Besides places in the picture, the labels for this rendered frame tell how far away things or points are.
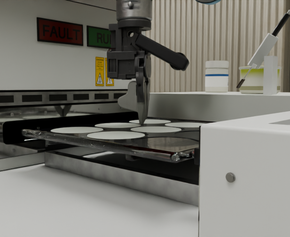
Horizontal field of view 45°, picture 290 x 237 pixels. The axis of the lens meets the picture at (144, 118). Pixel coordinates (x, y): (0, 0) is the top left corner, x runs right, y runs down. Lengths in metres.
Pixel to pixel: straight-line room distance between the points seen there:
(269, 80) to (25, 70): 0.52
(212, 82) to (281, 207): 0.89
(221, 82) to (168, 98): 0.22
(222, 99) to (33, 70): 0.43
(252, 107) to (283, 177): 0.61
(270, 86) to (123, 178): 0.40
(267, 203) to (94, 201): 0.34
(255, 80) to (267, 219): 0.70
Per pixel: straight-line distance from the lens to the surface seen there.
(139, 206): 0.49
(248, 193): 0.21
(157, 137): 0.59
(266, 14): 2.76
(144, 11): 0.73
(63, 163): 0.70
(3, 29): 0.74
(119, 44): 0.74
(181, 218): 0.45
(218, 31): 3.05
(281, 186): 0.20
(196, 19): 3.14
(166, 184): 0.52
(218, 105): 0.85
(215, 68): 1.08
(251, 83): 0.90
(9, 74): 0.73
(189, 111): 0.89
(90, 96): 0.84
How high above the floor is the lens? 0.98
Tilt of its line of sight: 5 degrees down
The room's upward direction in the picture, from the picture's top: straight up
